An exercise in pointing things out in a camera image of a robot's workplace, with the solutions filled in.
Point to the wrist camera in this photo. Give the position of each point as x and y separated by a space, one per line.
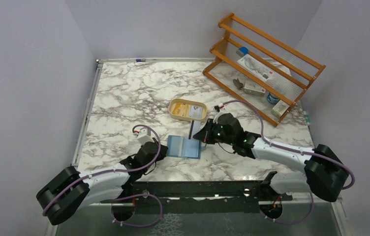
143 135
220 110

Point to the green marker at table edge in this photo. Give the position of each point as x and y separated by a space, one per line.
307 118

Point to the card in tray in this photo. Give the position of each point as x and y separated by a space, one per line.
196 112

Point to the blue grey eraser block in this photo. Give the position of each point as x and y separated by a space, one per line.
242 51

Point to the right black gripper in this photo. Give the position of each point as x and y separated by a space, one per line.
205 134

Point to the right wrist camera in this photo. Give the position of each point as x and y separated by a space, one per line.
220 110

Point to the small beige red box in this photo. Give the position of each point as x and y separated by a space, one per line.
251 87

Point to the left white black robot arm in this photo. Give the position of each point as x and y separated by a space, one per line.
71 189

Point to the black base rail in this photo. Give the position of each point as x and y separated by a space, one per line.
187 197

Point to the small green white box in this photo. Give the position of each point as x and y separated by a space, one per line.
279 109

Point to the blue leather card holder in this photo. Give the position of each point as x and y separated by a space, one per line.
182 147

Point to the yellow orange card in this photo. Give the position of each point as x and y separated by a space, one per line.
181 109

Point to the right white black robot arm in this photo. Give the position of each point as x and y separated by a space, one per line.
318 170

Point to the blue white can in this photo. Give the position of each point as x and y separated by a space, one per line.
271 98

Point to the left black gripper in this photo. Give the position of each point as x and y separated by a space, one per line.
163 152

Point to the yellow oval tray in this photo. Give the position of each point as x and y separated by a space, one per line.
176 100

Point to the brown small figurine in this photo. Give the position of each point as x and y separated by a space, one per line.
239 85

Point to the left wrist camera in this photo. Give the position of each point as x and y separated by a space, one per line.
143 135

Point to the orange wooden rack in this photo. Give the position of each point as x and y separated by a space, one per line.
294 71

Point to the long white printed box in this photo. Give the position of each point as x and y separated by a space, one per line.
256 68

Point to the light blue striped card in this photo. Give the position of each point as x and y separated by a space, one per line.
193 129

